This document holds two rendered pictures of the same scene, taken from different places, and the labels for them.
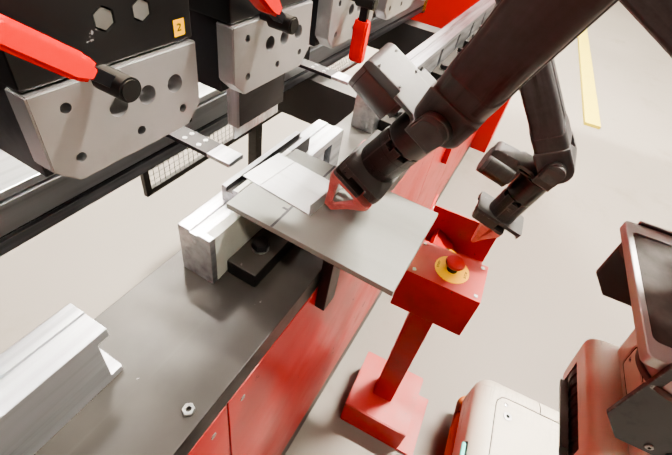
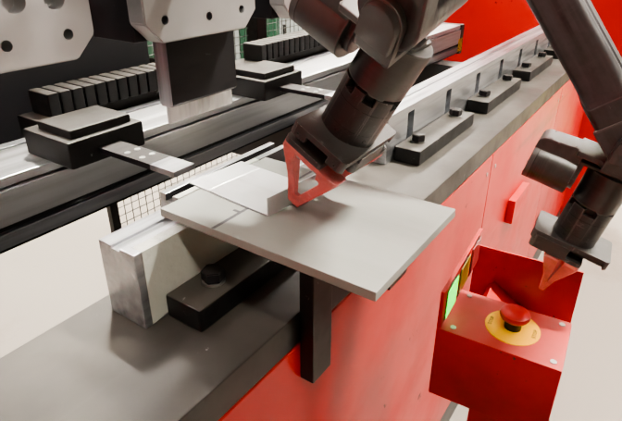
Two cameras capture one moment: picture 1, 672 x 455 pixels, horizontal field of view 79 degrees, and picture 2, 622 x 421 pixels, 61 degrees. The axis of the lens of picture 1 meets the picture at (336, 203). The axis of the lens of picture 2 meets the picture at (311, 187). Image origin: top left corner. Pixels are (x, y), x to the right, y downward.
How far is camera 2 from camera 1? 0.19 m
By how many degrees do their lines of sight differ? 19
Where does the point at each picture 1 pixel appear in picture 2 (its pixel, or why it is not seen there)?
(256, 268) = (203, 303)
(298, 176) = (261, 180)
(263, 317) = (207, 368)
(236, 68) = (146, 4)
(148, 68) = not seen: outside the picture
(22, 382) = not seen: outside the picture
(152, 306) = (58, 355)
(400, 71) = not seen: outside the picture
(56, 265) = not seen: hidden behind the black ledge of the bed
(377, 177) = (343, 139)
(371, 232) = (353, 230)
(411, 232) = (412, 229)
